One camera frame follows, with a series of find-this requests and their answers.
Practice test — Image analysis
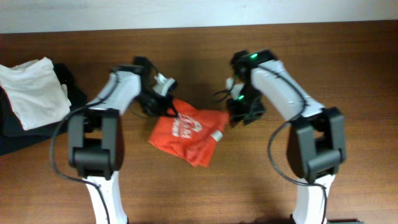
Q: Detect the red printed t-shirt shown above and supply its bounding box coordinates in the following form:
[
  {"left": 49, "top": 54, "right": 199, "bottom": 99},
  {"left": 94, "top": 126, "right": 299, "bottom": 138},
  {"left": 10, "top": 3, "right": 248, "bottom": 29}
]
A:
[{"left": 148, "top": 99, "right": 229, "bottom": 167}]

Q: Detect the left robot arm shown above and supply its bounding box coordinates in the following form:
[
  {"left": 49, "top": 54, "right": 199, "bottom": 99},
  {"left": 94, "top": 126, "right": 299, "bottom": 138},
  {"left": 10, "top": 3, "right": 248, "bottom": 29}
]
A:
[{"left": 67, "top": 57, "right": 178, "bottom": 223}]

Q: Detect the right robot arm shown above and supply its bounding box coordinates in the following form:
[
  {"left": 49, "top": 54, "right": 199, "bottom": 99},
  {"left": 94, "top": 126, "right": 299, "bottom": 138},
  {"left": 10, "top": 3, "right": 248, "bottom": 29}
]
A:
[{"left": 226, "top": 50, "right": 346, "bottom": 223}]

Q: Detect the folded white t-shirt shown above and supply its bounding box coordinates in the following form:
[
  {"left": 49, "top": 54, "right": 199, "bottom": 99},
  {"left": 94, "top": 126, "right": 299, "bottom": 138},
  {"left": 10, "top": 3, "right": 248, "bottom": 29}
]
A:
[{"left": 1, "top": 57, "right": 72, "bottom": 131}]

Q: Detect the folded black garment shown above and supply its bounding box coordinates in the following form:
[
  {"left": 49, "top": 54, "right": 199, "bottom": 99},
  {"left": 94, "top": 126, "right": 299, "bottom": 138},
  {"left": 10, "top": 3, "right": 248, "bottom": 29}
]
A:
[{"left": 1, "top": 63, "right": 87, "bottom": 156}]

